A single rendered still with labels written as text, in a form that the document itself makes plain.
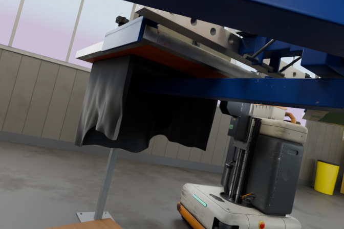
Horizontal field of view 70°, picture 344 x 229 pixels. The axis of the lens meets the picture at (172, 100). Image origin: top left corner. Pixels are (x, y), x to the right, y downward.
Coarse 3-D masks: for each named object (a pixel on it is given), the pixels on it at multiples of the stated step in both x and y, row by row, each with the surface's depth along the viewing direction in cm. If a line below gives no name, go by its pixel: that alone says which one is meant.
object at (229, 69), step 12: (144, 36) 63; (156, 36) 65; (168, 36) 67; (96, 48) 98; (120, 48) 81; (168, 48) 68; (180, 48) 70; (192, 48) 72; (84, 60) 129; (192, 60) 75; (204, 60) 75; (216, 60) 78; (228, 72) 81; (240, 72) 84
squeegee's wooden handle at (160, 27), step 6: (162, 30) 86; (168, 30) 88; (174, 36) 89; (180, 36) 91; (192, 42) 94; (204, 48) 97; (210, 48) 99; (216, 54) 101; (222, 54) 103; (228, 60) 105
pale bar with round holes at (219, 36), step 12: (144, 12) 56; (156, 12) 56; (168, 12) 57; (168, 24) 60; (180, 24) 59; (192, 24) 64; (204, 24) 63; (192, 36) 65; (204, 36) 64; (216, 36) 66; (228, 36) 68; (216, 48) 70; (228, 48) 69; (240, 60) 77; (264, 60) 78; (264, 72) 84; (288, 72) 86; (300, 72) 90
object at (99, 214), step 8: (112, 152) 160; (112, 160) 160; (112, 168) 161; (104, 176) 161; (104, 184) 158; (104, 192) 159; (104, 200) 159; (96, 208) 160; (80, 216) 159; (88, 216) 161; (96, 216) 157; (104, 216) 166
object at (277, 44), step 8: (248, 40) 69; (240, 48) 71; (248, 48) 68; (272, 48) 62; (280, 48) 60; (288, 48) 58; (264, 56) 68; (272, 56) 66; (280, 56) 65; (288, 56) 63; (296, 56) 62
